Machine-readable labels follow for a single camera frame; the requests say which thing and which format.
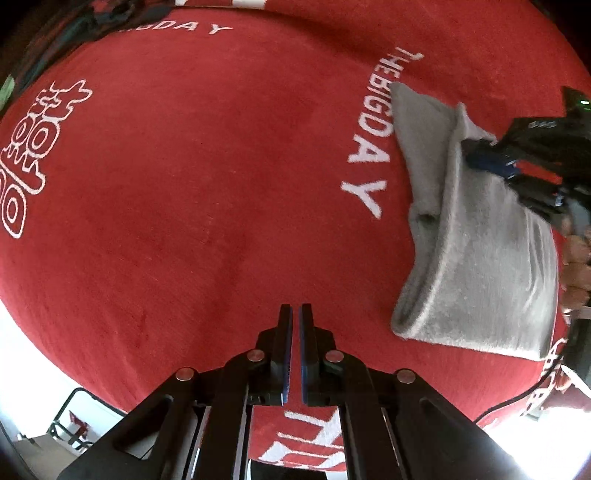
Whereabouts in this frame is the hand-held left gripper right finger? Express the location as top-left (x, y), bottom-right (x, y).
top-left (299, 303), bottom-right (527, 480)

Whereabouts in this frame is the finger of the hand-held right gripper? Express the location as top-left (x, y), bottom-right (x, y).
top-left (462, 137), bottom-right (525, 180)
top-left (507, 175), bottom-right (574, 228)

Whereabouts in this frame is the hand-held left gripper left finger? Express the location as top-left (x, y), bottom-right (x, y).
top-left (58, 303), bottom-right (294, 480)

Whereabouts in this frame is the grey sweater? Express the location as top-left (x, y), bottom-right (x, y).
top-left (387, 82), bottom-right (560, 361)

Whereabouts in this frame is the person's right hand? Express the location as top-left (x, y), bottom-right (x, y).
top-left (562, 233), bottom-right (591, 309)

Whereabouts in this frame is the red blanket with white print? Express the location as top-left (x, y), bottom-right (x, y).
top-left (0, 0), bottom-right (591, 476)

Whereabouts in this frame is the green and white cloth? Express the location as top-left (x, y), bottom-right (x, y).
top-left (0, 75), bottom-right (17, 109)

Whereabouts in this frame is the black cloth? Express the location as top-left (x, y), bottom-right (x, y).
top-left (11, 0), bottom-right (122, 81)

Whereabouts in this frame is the metal wire rack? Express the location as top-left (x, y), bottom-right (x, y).
top-left (48, 387), bottom-right (124, 455)

